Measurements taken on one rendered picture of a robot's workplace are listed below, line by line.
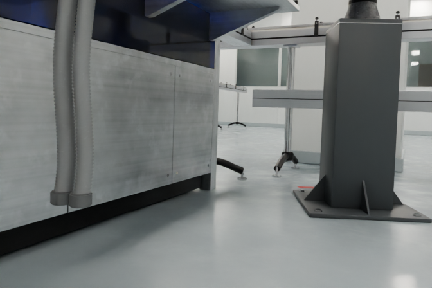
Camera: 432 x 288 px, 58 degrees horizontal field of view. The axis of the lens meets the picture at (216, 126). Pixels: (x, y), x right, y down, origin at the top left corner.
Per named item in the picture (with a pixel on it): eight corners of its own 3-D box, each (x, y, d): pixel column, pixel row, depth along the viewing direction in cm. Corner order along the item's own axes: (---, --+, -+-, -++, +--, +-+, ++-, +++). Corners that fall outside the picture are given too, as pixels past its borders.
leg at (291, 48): (278, 161, 259) (283, 44, 255) (282, 159, 267) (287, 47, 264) (292, 162, 255) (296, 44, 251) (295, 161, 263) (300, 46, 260)
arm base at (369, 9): (373, 29, 176) (374, 6, 176) (386, 21, 161) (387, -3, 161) (339, 27, 177) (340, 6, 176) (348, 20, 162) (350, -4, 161)
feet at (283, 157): (269, 177, 240) (269, 154, 240) (290, 167, 285) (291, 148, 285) (281, 178, 237) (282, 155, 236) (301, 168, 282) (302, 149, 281)
